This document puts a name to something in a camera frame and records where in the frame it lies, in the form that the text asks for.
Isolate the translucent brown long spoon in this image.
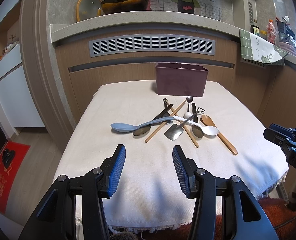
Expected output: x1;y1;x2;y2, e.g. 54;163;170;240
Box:
133;104;173;137

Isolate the red-filled plastic bottle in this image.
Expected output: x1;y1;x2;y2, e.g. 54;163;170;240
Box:
266;19;277;44

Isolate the grey ventilation grille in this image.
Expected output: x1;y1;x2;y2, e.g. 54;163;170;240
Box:
89;34;216;57

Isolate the steel shovel-shaped spoon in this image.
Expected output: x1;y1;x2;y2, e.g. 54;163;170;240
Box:
164;107;205;141

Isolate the red floor mat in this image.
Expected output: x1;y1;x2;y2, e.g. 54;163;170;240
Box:
0;141;30;214

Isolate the dark spoon with cutout handle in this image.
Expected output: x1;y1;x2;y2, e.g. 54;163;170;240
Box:
163;98;169;116

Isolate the green checked tea towel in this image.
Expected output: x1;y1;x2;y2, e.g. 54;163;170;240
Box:
239;29;288;66

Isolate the brown wooden spoon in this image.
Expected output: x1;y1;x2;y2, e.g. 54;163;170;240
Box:
200;114;238;155

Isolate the light blue plastic spoon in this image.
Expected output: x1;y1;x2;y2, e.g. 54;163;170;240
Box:
110;116;174;133

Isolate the dark metal spoon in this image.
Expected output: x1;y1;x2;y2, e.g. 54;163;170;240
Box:
191;103;204;138

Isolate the white tablecloth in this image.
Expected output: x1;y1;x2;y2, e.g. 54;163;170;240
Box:
56;81;289;231

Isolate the yellow-handled black wok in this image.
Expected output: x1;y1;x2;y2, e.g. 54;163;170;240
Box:
101;0;149;15

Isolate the maroon utensil holder box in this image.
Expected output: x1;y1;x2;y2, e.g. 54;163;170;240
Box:
155;62;208;97

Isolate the yellow-rimmed glass lid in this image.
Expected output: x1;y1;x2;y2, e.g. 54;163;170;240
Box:
76;0;103;22

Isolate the small white-handled steel scoop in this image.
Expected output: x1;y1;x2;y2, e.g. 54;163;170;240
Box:
184;95;193;119

